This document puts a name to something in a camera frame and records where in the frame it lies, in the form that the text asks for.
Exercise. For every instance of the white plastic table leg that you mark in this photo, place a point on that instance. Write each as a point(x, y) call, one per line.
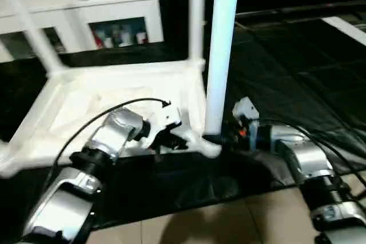
point(197, 15)
point(31, 27)
point(222, 55)

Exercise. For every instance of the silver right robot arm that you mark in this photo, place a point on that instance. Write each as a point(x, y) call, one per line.
point(309, 164)

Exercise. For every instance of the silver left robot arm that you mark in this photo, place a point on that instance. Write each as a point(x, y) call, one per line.
point(108, 141)

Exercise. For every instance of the black work mat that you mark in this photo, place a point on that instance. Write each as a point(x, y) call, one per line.
point(274, 84)

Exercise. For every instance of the red bottle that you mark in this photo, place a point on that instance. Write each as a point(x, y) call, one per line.
point(98, 38)

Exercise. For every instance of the white glass-door cabinet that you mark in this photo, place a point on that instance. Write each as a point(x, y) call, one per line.
point(74, 10)

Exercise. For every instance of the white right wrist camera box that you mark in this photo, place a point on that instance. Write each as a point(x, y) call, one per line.
point(245, 110)

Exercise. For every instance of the dark metal rail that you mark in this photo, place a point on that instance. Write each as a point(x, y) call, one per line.
point(297, 10)

